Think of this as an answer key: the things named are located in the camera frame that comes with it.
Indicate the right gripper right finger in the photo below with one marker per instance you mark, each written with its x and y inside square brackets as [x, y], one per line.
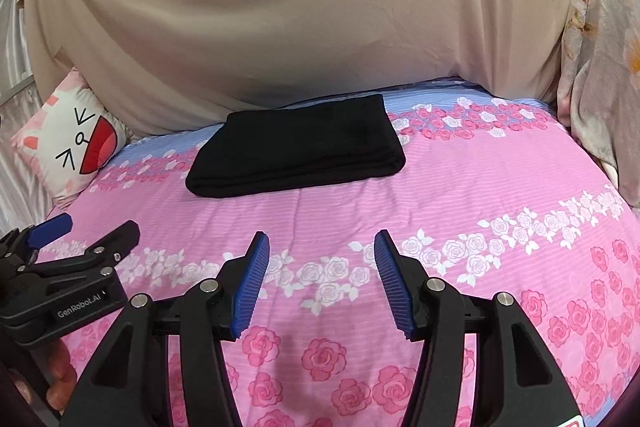
[517, 380]

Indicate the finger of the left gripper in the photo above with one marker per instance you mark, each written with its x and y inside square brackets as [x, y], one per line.
[25, 244]
[115, 246]

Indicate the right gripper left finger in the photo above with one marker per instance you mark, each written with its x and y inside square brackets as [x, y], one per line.
[126, 381]

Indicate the black pants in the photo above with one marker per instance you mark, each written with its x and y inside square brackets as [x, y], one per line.
[264, 151]

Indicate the person's left hand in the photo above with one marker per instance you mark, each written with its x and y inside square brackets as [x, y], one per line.
[64, 376]

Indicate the cartoon cat pillow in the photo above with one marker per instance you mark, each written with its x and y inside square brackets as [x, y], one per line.
[69, 140]

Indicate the pink floral bed sheet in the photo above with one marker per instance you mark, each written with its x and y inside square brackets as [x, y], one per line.
[495, 196]

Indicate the grey floral cloth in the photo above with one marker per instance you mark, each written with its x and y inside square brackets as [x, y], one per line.
[598, 92]

